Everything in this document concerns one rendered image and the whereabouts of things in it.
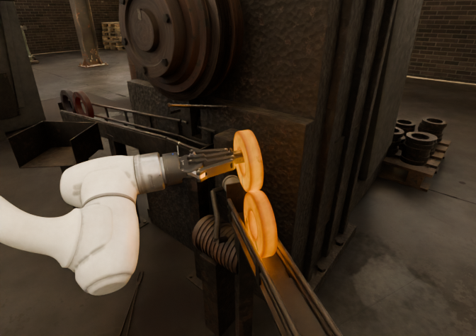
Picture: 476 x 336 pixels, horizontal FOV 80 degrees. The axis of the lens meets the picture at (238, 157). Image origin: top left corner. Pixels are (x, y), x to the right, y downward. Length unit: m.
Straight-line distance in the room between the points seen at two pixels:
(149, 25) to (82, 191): 0.53
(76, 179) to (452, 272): 1.73
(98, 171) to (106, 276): 0.22
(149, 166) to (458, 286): 1.57
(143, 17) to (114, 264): 0.70
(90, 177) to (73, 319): 0.99
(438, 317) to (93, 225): 1.44
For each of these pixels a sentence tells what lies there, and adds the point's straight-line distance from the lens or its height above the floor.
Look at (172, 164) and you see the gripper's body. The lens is 0.65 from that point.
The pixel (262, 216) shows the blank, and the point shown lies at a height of 0.78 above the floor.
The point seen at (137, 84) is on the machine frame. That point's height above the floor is 0.87.
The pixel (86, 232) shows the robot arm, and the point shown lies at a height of 0.83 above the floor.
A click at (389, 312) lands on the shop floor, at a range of 1.56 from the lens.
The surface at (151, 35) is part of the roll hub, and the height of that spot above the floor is 1.10.
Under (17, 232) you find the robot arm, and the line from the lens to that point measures 0.57.
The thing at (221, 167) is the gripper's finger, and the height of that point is 0.85.
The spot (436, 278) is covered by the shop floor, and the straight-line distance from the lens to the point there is 1.81.
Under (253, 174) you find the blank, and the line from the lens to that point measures 0.65.
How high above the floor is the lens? 1.17
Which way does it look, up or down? 27 degrees down
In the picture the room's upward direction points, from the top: straight up
